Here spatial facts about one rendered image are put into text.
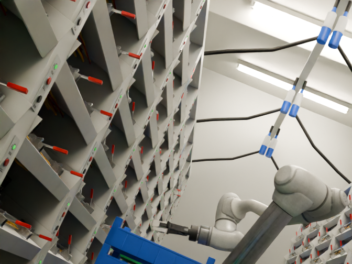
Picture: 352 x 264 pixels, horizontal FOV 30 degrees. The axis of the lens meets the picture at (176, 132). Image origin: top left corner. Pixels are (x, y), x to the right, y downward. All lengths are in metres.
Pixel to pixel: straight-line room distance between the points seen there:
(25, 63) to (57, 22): 0.11
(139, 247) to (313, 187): 0.96
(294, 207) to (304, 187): 0.09
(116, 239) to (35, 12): 0.83
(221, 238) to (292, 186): 0.59
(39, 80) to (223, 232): 1.82
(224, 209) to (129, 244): 1.28
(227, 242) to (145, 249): 1.21
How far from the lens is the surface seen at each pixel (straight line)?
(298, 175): 2.54
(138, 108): 2.76
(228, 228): 3.02
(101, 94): 2.05
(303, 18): 5.55
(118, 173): 2.70
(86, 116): 1.82
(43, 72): 1.35
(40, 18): 1.24
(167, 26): 2.46
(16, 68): 1.36
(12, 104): 1.33
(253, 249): 2.60
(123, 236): 1.84
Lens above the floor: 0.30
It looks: 14 degrees up
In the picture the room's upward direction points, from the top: 24 degrees clockwise
